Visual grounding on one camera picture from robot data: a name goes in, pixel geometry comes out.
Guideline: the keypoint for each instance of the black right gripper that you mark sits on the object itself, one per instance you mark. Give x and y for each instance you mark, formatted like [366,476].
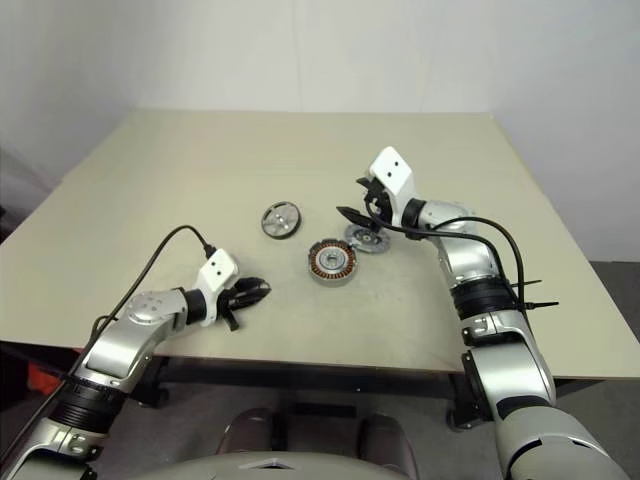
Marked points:
[379,205]

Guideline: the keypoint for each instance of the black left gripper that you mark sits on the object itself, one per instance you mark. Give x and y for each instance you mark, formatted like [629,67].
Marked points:
[232,300]

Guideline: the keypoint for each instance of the grey round motor lid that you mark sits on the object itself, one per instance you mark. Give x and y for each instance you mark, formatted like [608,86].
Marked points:
[369,241]

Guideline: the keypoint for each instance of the motor housing with copper coils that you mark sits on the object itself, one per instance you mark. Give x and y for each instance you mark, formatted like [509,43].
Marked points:
[333,261]

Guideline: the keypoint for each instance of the silver spoked rotor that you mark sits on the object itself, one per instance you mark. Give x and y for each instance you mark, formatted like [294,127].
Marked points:
[281,220]

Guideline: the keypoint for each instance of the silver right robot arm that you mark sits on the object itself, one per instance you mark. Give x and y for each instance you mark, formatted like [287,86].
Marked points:
[510,370]

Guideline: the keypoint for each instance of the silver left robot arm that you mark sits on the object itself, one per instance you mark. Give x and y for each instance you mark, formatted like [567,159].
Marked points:
[115,345]

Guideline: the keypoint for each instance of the dark rounded shape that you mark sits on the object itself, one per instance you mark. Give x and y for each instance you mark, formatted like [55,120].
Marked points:
[247,430]

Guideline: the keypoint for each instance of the grey robot torso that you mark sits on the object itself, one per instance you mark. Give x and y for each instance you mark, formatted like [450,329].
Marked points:
[280,467]

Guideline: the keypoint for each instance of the red orange object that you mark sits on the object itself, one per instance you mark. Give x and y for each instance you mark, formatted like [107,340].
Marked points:
[45,381]

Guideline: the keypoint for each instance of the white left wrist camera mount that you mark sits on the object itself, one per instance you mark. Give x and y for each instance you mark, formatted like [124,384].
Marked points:
[217,272]

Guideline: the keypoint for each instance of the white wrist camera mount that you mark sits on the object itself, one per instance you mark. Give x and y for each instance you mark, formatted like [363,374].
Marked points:
[217,272]
[392,170]

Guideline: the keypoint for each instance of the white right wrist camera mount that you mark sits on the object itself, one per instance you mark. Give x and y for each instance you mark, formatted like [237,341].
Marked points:
[392,170]

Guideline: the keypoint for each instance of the black table frame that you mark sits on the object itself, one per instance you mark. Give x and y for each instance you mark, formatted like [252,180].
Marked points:
[300,375]

